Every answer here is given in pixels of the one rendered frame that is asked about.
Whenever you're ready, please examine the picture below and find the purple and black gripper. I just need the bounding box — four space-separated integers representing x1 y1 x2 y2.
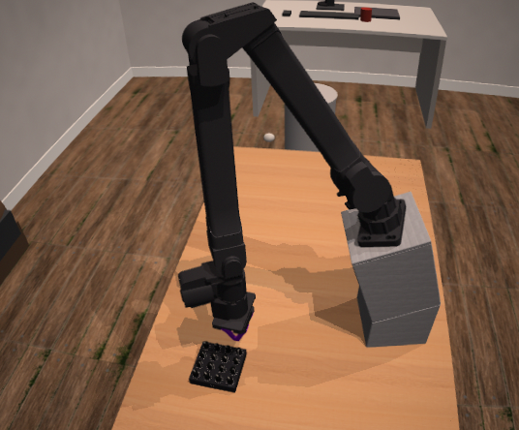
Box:
212 292 256 341

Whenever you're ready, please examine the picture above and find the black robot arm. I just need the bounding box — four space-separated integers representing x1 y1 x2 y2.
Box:
178 2 406 321

